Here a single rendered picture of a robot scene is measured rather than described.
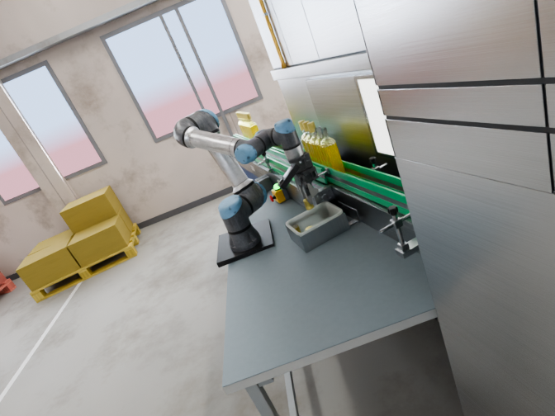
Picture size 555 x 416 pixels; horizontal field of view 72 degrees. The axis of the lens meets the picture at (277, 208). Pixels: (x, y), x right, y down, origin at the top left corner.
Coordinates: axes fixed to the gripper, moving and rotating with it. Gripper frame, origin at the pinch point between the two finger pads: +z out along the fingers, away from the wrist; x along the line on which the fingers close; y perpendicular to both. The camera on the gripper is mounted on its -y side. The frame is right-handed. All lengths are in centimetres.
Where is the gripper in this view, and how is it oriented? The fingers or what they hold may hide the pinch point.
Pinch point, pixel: (307, 200)
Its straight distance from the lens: 161.9
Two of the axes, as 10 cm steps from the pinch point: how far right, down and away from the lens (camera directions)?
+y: 8.7, -4.5, 1.9
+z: 3.6, 8.5, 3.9
